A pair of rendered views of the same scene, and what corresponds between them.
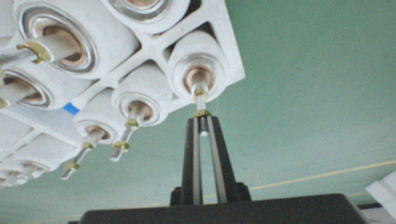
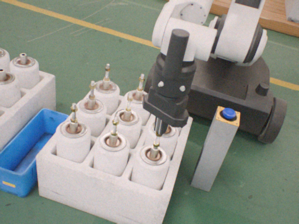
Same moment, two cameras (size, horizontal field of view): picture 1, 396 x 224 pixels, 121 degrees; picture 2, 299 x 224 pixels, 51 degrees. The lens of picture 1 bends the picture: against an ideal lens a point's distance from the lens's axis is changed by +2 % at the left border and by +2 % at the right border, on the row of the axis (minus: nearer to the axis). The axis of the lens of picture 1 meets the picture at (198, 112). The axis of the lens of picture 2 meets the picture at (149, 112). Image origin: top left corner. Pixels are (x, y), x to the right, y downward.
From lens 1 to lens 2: 81 cm
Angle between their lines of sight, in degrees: 88
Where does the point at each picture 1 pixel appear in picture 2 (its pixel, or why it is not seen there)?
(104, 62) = (129, 127)
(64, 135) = (5, 122)
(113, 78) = not seen: hidden behind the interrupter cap
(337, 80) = not seen: outside the picture
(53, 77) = (103, 115)
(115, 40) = (135, 133)
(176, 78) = (146, 147)
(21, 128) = (9, 102)
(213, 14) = (171, 166)
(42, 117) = (19, 114)
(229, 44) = (171, 179)
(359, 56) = not seen: outside the picture
